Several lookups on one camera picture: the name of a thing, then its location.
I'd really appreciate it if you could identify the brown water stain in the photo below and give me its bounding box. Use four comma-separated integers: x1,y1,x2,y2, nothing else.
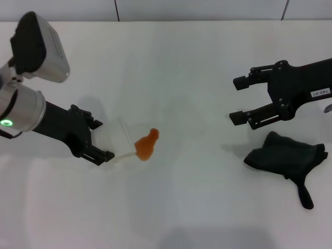
134,128,160,162

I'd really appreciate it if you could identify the thin black cable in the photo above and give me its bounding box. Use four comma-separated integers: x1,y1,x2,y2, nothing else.
0,129,23,140

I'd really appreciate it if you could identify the white printed label sticker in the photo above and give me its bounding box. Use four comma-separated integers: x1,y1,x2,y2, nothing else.
310,88,331,98

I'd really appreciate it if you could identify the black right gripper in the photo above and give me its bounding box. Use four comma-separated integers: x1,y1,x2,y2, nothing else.
229,59,332,130

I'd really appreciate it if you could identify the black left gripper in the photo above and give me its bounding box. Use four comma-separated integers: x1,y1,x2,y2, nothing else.
32,100,116,167

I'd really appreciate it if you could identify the dark blue rag with loop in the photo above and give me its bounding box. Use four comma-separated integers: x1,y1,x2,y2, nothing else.
243,131,328,210

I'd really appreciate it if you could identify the white paper cup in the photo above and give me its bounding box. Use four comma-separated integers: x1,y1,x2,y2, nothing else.
100,116,137,163

